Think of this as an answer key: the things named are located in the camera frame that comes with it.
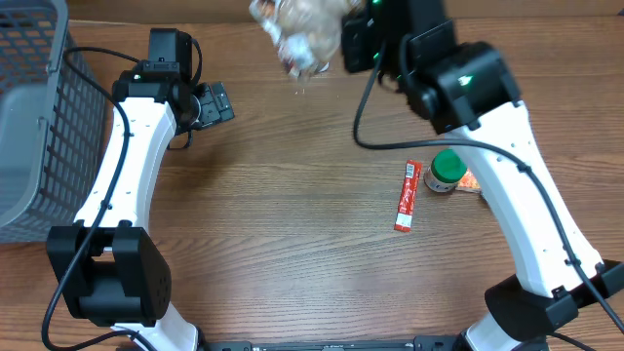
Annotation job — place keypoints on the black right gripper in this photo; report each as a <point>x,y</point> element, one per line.
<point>352,37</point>

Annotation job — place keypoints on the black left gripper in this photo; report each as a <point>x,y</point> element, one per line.
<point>216,107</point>

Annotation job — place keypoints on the beige brown snack bag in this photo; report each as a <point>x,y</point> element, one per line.
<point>304,32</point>

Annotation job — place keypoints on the green lid jar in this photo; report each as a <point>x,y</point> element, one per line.
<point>445,172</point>

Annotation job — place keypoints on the orange tissue pack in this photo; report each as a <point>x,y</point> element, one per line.
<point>468,183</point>

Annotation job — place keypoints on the red snack stick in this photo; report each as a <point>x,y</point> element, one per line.
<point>407,200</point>

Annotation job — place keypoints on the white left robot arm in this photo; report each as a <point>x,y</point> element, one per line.
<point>109,271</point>

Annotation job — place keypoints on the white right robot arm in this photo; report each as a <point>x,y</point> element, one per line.
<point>469,95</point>

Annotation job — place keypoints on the white barcode scanner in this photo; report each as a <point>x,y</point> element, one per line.
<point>322,67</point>

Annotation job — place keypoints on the grey plastic basket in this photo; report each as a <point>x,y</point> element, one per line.
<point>52,122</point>

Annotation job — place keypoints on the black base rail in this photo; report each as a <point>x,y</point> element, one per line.
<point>419,343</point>

